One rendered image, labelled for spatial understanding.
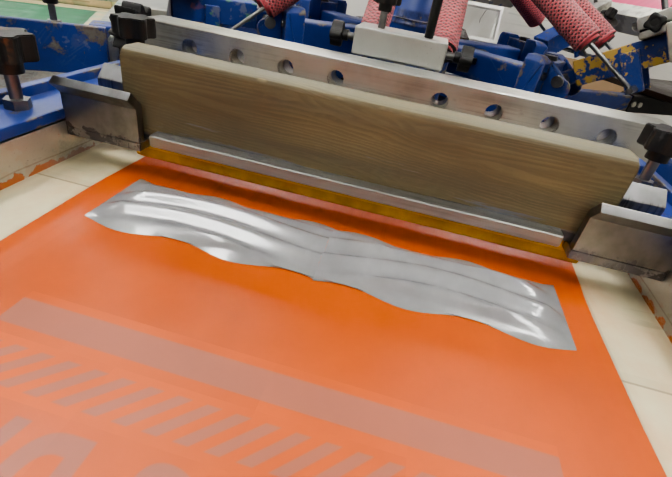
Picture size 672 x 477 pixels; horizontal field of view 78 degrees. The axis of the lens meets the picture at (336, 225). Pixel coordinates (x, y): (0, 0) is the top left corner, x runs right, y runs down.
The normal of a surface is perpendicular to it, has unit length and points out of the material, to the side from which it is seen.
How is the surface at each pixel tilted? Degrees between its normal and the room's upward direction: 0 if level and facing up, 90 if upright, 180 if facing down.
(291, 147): 90
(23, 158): 90
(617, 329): 0
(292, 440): 0
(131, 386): 0
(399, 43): 90
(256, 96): 90
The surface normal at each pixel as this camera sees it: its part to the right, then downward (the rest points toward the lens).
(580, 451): 0.15, -0.83
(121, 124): -0.22, 0.49
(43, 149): 0.96, 0.25
